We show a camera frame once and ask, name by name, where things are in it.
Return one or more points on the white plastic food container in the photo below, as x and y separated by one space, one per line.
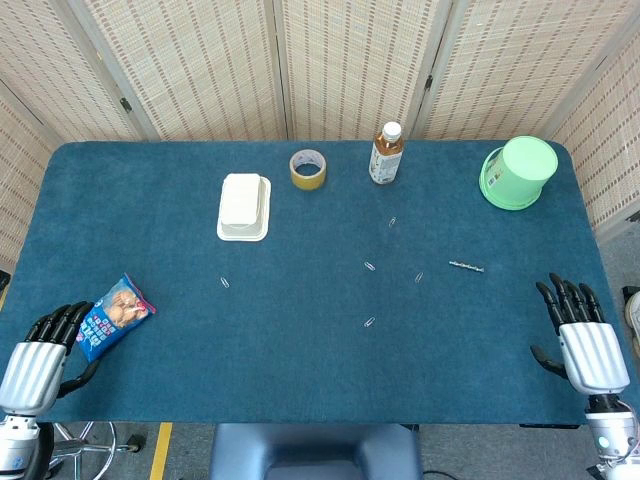
242 205

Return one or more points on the blue padded chair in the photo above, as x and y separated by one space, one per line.
315 447

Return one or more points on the woven folding screen panel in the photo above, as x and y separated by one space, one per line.
15 175
50 65
610 150
190 65
355 60
515 65

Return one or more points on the yellow tape roll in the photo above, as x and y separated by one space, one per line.
300 182

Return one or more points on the white shoe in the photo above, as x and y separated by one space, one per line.
634 315

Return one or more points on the green plastic bucket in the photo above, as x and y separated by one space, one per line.
520 170

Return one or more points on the chrome stool base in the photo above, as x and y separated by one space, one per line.
82 447

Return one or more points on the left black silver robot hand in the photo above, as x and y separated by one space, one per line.
30 370

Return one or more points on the blue snack bag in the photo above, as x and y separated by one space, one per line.
107 320

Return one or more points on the tea bottle with white cap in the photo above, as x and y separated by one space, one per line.
386 160

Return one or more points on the blue table cloth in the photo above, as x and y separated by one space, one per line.
300 350

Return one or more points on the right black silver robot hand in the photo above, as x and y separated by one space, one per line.
592 350

